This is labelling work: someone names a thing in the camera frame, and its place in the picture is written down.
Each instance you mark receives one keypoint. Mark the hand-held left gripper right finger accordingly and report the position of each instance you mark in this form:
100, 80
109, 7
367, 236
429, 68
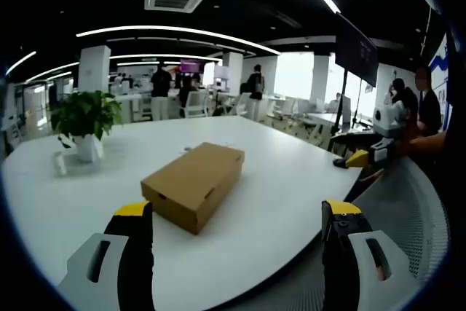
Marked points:
338, 252

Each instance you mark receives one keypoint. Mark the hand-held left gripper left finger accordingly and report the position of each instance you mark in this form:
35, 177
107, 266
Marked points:
134, 252

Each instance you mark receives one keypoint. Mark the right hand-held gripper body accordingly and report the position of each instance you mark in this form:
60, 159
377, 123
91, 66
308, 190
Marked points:
387, 118

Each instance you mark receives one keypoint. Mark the brown cardboard shoe box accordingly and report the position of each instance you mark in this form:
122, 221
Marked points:
193, 187

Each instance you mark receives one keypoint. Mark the black computer mouse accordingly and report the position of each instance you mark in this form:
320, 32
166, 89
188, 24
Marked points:
339, 162

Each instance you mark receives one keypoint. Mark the black tripod stand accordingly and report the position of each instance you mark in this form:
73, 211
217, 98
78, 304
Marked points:
343, 100

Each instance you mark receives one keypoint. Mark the white mesh office chair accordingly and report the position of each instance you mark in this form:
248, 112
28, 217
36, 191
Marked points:
411, 209

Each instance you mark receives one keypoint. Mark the small white cup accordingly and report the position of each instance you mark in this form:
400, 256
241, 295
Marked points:
60, 163

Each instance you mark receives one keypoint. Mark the green potted plant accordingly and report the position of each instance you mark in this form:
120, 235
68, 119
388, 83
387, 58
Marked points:
85, 114

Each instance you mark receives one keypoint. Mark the cluster of white desk chairs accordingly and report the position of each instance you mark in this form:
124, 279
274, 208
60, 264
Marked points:
196, 103

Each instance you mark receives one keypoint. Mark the curved ceiling light strip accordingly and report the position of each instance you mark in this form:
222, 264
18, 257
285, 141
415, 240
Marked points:
164, 27

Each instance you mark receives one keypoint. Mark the blue white wall poster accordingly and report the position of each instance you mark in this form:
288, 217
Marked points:
442, 70

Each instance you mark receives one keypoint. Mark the purple wall screen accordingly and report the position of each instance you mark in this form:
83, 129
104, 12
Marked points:
191, 66

